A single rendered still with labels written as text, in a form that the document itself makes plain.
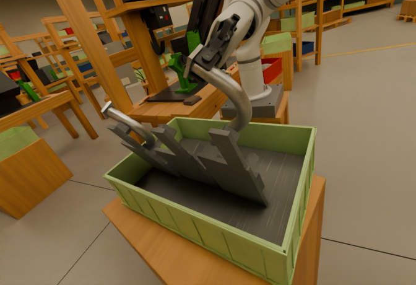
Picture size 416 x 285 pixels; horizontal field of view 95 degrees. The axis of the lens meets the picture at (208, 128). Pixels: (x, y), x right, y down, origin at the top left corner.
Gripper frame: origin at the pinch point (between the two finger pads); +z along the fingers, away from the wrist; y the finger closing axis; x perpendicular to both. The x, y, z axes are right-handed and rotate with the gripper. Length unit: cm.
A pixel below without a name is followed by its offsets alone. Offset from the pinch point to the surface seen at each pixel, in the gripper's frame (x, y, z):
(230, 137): 11.0, -3.1, 7.7
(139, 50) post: -70, -100, -65
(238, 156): 14.9, -6.9, 8.1
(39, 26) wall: -865, -782, -344
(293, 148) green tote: 36.9, -28.5, -16.4
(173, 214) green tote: 12.3, -30.4, 22.5
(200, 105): -3, -74, -38
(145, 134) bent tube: -7.5, -30.8, 8.1
